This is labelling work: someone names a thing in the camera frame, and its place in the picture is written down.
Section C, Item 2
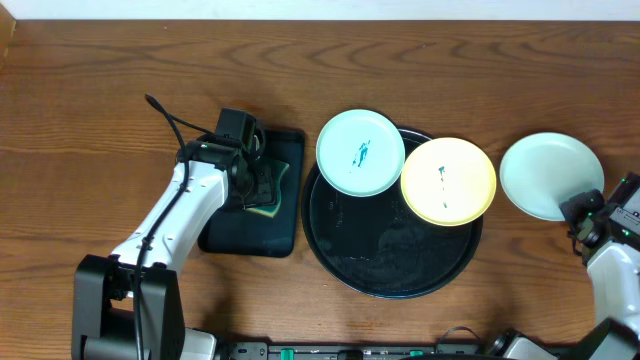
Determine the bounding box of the green scouring sponge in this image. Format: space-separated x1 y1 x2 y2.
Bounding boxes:
246 157 289 218

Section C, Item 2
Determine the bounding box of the light blue plate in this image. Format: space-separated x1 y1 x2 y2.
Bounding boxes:
316 109 405 197
499 132 605 222

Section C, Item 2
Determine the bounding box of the yellow plate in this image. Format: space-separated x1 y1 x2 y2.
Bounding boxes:
400 137 497 227

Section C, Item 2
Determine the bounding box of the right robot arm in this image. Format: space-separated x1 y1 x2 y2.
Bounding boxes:
489 179 639 360

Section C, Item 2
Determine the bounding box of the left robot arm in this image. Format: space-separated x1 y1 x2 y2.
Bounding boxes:
71 141 288 359

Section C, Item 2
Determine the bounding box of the black rectangular tray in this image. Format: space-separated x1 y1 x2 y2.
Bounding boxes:
198 130 305 258

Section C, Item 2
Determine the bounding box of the black round tray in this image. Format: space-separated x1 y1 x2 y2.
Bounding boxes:
300 126 485 301

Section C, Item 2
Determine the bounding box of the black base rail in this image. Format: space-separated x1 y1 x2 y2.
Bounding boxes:
214 342 491 360

